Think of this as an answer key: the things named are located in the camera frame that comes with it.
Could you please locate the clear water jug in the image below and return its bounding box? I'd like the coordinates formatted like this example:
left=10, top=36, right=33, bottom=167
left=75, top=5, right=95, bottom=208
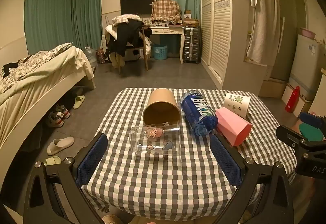
left=85, top=46, right=98, bottom=69

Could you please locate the floral duvet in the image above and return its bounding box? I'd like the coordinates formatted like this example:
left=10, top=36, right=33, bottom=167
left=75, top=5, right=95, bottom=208
left=0, top=42, right=74, bottom=94

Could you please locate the white slipper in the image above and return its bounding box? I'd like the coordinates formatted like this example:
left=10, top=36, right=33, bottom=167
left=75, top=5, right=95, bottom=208
left=47, top=136, right=75, bottom=155

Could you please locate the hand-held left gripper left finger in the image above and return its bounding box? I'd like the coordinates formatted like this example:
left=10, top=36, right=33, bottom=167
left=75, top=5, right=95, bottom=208
left=23, top=133, right=109, bottom=224

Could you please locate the cardboard box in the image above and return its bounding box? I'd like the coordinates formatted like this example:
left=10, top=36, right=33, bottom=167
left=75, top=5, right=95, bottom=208
left=262, top=80, right=287, bottom=98

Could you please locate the grey checked tablecloth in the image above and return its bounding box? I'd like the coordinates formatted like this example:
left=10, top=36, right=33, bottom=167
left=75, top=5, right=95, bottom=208
left=81, top=88, right=298, bottom=215

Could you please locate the blue drink can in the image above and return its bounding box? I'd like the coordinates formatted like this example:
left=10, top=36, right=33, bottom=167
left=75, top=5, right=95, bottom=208
left=180, top=90, right=219, bottom=137

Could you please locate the clear glass cup with cartoon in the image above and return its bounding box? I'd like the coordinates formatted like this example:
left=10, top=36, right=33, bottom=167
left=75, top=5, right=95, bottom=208
left=129, top=123, right=182, bottom=159

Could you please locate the white printed cup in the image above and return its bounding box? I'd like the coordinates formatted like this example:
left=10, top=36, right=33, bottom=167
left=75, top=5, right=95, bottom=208
left=223, top=93, right=251, bottom=119

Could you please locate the cream bed sheet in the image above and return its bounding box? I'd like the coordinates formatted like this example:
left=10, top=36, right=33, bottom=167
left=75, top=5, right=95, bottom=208
left=0, top=45, right=94, bottom=122

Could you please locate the silver suitcase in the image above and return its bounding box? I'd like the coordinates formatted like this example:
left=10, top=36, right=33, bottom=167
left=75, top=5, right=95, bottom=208
left=183, top=26, right=201, bottom=64

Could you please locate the pink faceted cup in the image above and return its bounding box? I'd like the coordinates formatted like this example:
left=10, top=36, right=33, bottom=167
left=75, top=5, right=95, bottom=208
left=215, top=107, right=252, bottom=147

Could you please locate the red bottle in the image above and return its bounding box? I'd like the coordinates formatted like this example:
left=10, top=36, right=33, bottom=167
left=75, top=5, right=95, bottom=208
left=285, top=86, right=300, bottom=113

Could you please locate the teal green block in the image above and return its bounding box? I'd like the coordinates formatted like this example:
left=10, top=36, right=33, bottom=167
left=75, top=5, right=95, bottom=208
left=298, top=123, right=323, bottom=142

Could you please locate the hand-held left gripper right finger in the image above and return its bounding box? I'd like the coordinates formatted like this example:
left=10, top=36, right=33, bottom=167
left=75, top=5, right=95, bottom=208
left=210, top=133, right=292, bottom=224

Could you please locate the wooden chair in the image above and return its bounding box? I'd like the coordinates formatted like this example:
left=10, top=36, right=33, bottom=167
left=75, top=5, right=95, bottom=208
left=112, top=28, right=150, bottom=74

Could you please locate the white sneaker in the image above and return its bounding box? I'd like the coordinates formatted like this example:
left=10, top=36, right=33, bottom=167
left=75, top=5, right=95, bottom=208
left=55, top=104, right=71, bottom=119
left=46, top=111, right=64, bottom=128

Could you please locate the white dressing desk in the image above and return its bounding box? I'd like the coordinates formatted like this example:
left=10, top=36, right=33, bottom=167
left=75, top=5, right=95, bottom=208
left=148, top=26, right=185, bottom=64

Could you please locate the small white fridge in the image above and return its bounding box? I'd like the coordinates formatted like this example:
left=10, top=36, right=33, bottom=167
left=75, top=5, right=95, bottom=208
left=289, top=34, right=326, bottom=101

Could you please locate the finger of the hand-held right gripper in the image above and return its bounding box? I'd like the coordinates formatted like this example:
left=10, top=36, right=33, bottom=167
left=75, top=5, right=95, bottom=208
left=276, top=124, right=310, bottom=150
left=299, top=112, right=324, bottom=129

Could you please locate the chair piled with clothes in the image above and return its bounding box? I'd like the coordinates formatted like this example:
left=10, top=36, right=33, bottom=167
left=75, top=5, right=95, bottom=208
left=103, top=14, right=153, bottom=67

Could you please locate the green slipper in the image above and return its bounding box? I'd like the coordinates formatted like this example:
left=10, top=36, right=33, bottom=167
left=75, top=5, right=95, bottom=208
left=73, top=95, right=85, bottom=110
left=44, top=156, right=62, bottom=166

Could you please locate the white hanging towel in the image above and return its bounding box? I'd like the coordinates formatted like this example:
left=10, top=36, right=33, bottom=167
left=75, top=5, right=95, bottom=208
left=246, top=0, right=279, bottom=65

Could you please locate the white slatted wardrobe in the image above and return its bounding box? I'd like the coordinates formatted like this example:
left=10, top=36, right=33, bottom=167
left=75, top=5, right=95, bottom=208
left=199, top=0, right=270, bottom=90

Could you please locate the blue plastic basket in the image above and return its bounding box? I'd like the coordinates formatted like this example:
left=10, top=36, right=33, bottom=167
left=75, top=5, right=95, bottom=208
left=153, top=44, right=168, bottom=60

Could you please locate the white storage box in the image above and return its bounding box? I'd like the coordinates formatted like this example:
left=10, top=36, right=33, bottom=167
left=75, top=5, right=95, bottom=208
left=281, top=84, right=312, bottom=118

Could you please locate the white bed frame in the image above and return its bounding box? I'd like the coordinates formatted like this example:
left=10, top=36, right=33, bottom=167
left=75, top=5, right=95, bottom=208
left=0, top=71, right=97, bottom=171

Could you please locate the pink plastic basin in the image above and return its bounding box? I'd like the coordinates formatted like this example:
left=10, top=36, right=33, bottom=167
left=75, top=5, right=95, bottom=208
left=300, top=27, right=317, bottom=39

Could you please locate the brown paper cup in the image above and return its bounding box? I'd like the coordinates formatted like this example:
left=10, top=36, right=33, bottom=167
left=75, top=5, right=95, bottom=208
left=143, top=88, right=182, bottom=125

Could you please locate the black television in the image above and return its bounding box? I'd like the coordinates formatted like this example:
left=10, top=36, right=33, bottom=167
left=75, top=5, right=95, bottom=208
left=120, top=0, right=155, bottom=16

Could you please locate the plaid cloth cover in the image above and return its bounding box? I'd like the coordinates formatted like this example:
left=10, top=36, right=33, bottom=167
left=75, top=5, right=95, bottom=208
left=151, top=0, right=182, bottom=22

